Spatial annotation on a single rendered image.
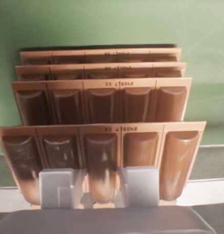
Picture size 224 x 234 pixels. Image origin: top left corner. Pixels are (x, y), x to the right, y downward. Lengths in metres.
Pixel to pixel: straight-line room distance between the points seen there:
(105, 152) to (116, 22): 0.09
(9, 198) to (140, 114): 0.15
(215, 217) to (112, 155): 0.23
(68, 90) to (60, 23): 0.05
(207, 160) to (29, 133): 0.18
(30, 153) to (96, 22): 0.09
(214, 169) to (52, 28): 0.18
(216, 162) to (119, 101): 0.14
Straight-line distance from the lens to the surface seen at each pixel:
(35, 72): 0.20
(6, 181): 0.29
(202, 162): 0.29
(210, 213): 0.37
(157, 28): 0.21
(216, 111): 0.27
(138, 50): 0.20
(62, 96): 0.18
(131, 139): 0.15
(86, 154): 0.16
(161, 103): 0.19
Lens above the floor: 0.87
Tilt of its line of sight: 45 degrees down
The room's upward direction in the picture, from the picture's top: 179 degrees counter-clockwise
